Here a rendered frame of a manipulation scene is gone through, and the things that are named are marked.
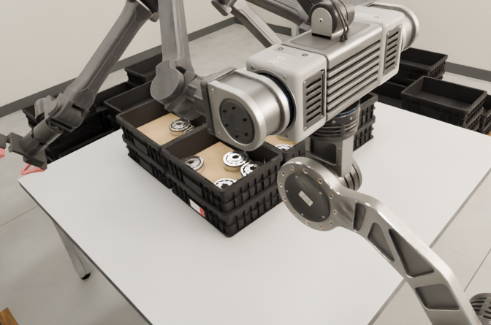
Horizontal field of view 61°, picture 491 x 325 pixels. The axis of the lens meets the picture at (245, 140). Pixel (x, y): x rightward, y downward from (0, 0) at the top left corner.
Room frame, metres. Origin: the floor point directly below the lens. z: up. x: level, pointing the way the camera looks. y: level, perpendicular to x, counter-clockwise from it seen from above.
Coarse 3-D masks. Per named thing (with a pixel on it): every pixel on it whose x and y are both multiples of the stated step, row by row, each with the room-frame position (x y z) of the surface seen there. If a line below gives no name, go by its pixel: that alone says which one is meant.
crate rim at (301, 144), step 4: (304, 140) 1.34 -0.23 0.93; (268, 144) 1.34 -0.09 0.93; (296, 144) 1.32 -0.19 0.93; (300, 144) 1.32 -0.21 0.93; (304, 144) 1.33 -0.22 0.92; (276, 148) 1.30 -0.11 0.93; (292, 148) 1.29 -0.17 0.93; (296, 148) 1.30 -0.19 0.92; (300, 148) 1.31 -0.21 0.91; (284, 152) 1.27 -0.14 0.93; (288, 152) 1.27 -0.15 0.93; (292, 152) 1.29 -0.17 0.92; (296, 152) 1.30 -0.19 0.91; (284, 156) 1.27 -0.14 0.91; (288, 156) 1.27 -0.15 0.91
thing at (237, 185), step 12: (192, 132) 1.49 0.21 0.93; (168, 144) 1.42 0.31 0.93; (264, 144) 1.34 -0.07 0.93; (168, 156) 1.34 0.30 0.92; (276, 156) 1.25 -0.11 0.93; (264, 168) 1.20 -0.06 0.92; (204, 180) 1.16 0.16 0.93; (240, 180) 1.13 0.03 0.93; (216, 192) 1.10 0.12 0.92; (228, 192) 1.09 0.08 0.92
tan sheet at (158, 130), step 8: (160, 120) 1.80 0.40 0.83; (168, 120) 1.79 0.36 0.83; (144, 128) 1.74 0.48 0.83; (152, 128) 1.73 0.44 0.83; (160, 128) 1.72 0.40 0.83; (168, 128) 1.72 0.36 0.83; (152, 136) 1.66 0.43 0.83; (160, 136) 1.65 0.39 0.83; (168, 136) 1.64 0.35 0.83; (176, 136) 1.64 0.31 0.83; (160, 144) 1.58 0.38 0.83
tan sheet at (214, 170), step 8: (216, 144) 1.53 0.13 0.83; (200, 152) 1.48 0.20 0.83; (208, 152) 1.48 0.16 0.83; (216, 152) 1.47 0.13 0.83; (224, 152) 1.46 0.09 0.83; (208, 160) 1.42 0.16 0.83; (216, 160) 1.41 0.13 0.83; (208, 168) 1.36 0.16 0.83; (216, 168) 1.36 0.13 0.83; (224, 168) 1.35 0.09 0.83; (208, 176) 1.31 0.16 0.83; (216, 176) 1.30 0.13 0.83; (224, 176) 1.30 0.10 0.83; (232, 176) 1.29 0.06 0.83; (240, 176) 1.29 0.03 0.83
